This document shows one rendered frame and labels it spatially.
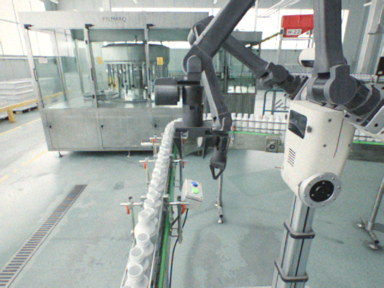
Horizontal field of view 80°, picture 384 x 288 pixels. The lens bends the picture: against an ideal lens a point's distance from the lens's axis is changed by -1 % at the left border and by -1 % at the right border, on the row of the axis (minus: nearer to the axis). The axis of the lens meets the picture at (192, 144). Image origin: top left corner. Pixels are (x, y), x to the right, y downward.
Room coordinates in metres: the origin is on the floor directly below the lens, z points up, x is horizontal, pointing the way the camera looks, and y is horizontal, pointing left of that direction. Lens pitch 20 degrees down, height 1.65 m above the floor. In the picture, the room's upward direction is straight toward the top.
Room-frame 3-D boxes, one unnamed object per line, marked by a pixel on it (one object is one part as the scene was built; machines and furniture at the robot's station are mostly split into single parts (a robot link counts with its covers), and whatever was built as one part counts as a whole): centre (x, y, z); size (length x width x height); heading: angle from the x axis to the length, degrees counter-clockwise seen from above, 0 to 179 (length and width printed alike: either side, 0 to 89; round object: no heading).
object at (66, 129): (5.20, 1.19, 1.18); 2.88 x 2.73 x 2.35; 92
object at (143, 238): (0.56, 0.14, 1.08); 0.06 x 0.06 x 0.17
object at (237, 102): (6.63, -0.79, 1.15); 1.63 x 1.62 x 2.30; 2
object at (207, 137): (0.61, -0.02, 1.44); 0.07 x 0.07 x 0.09; 1
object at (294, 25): (7.06, -2.89, 1.40); 0.92 x 0.72 x 2.80; 74
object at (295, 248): (0.87, -0.49, 0.74); 0.11 x 0.11 x 0.40; 2
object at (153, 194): (0.80, 0.15, 1.08); 0.06 x 0.06 x 0.17
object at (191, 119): (0.61, 0.00, 1.51); 0.10 x 0.07 x 0.07; 91
